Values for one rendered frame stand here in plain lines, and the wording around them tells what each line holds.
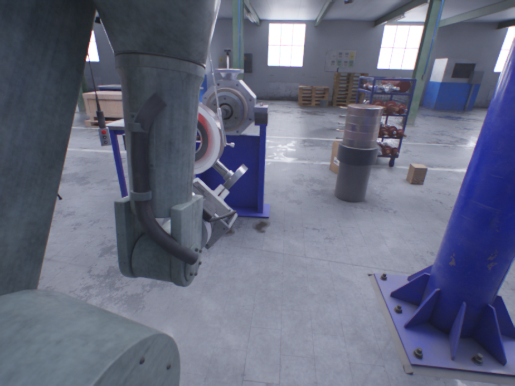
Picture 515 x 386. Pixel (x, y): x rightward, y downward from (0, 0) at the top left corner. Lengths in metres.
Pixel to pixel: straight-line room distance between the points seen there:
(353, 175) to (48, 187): 3.05
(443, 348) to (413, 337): 0.15
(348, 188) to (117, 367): 3.21
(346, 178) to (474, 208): 1.87
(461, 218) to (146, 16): 1.65
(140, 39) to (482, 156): 1.52
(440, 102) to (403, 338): 12.63
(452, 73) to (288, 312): 13.03
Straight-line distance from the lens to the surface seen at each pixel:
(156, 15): 0.61
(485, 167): 1.70
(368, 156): 3.31
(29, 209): 0.66
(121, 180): 3.42
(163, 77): 0.67
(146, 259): 0.79
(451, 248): 1.88
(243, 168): 1.44
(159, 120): 0.67
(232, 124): 2.54
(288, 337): 1.86
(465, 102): 14.53
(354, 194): 3.47
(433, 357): 2.00
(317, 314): 2.00
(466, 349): 2.13
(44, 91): 0.67
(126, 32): 0.66
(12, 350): 0.44
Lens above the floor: 1.45
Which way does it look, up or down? 24 degrees down
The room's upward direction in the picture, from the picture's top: 1 degrees clockwise
